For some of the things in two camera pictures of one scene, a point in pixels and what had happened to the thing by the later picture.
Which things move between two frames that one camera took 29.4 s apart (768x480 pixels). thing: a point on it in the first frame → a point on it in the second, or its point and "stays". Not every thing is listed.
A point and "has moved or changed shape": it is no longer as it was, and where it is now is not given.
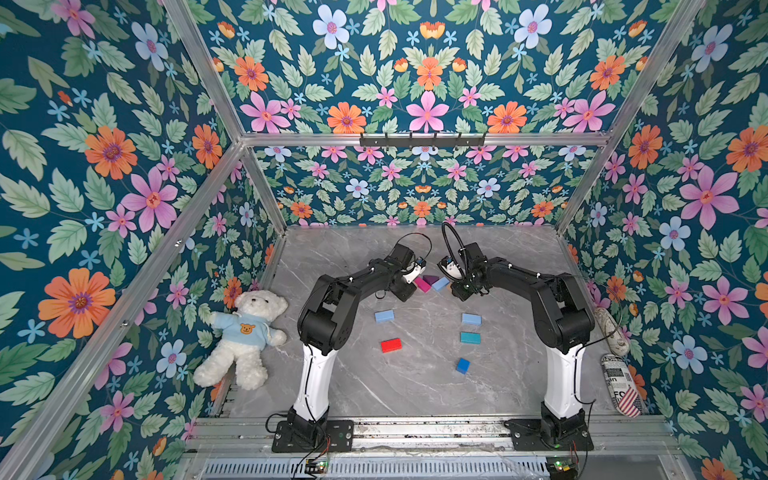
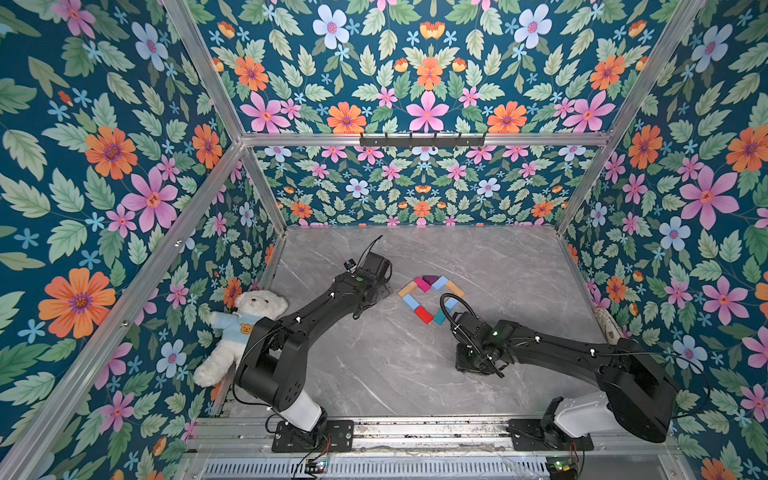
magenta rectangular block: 422,284 stays
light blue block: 440,284 stays
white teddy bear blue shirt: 246,333 stays
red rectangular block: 391,345 → 423,314
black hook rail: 421,139 stays
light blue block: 472,319 has moved or changed shape
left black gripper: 409,291 → 383,291
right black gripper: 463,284 → 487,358
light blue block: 384,316 → 411,302
